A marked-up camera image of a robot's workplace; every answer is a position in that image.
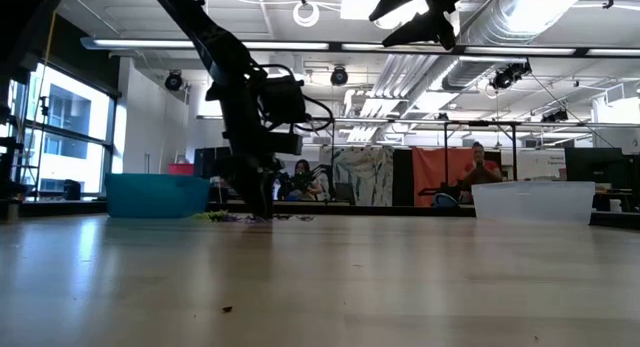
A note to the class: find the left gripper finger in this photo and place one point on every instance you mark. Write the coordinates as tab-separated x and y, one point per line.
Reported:
247	187
267	192

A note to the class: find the black plastic spider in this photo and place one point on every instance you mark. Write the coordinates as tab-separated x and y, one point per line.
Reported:
283	217

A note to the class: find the teal plastic bin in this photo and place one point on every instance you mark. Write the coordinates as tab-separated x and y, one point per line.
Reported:
155	197

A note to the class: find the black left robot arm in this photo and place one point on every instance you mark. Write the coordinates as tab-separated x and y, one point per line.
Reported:
210	37

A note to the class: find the background black robot arm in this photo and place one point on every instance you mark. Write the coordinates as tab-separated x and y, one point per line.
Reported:
305	181

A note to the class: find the person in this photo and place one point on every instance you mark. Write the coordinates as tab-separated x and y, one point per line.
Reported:
301	166
481	172

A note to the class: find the red box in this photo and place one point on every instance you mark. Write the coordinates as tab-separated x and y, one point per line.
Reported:
181	169

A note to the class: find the black ceiling spotlight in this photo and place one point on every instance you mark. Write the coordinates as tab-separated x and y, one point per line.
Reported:
173	81
339	77

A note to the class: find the black track light cluster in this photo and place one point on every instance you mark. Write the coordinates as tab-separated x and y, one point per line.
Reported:
507	77

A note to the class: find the patterned fabric panel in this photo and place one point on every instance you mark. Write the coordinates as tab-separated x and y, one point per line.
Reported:
365	172

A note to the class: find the small black debris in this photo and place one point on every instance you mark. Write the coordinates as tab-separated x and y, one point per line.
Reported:
227	309

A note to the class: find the orange fabric panel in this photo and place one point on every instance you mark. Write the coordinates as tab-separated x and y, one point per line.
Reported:
430	169

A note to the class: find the long ceiling light strip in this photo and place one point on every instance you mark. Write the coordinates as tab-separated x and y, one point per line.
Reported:
150	43

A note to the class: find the blue rounded object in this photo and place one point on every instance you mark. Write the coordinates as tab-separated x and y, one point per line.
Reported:
445	201

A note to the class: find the black speaker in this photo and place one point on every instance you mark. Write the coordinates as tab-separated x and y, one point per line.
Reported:
72	190

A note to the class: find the large window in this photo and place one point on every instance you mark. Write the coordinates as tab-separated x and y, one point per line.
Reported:
70	112

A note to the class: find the clear plastic bin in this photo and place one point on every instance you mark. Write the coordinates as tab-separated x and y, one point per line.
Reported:
535	202

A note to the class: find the black computer monitor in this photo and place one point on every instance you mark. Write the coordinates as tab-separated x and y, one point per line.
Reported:
595	167

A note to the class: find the white cup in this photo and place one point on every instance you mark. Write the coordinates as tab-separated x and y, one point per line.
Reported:
615	206

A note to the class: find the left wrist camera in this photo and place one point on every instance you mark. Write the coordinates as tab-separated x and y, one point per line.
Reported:
289	143

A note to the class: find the silver ventilation duct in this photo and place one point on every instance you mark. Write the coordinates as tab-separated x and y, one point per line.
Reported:
467	74

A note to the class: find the black metal rack frame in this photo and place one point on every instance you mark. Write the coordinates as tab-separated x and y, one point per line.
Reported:
514	152

